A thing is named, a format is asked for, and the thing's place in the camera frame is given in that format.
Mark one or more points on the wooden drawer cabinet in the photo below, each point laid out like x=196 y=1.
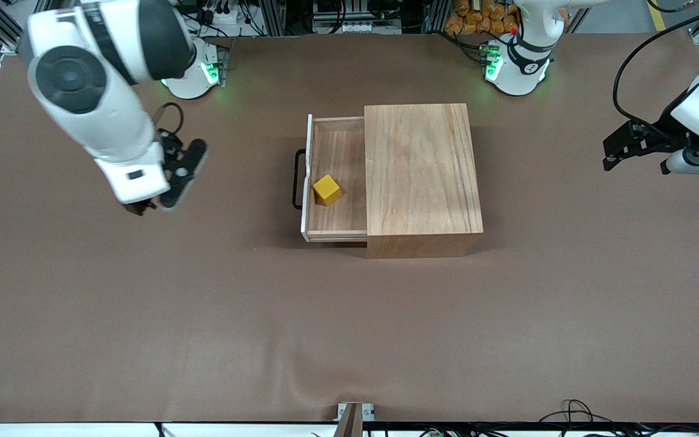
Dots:
x=422 y=182

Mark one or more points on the white-fronted wooden drawer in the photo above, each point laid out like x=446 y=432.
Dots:
x=349 y=152

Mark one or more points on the grey metal base bracket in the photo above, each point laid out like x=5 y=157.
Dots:
x=224 y=60

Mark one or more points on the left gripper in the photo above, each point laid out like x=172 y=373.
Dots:
x=660 y=135

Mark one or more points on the white power strip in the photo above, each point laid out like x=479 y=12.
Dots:
x=349 y=27

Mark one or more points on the metal table clamp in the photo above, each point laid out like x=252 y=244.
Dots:
x=354 y=416

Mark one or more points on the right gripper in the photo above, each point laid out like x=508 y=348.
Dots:
x=138 y=208

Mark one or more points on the yellow wooden block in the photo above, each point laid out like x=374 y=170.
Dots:
x=327 y=190

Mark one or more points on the orange object pile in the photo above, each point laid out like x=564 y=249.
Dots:
x=483 y=18

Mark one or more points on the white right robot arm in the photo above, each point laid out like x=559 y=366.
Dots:
x=107 y=115

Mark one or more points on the brown table cover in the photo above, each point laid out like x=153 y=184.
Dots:
x=264 y=334

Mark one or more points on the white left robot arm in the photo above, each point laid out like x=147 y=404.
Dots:
x=516 y=73

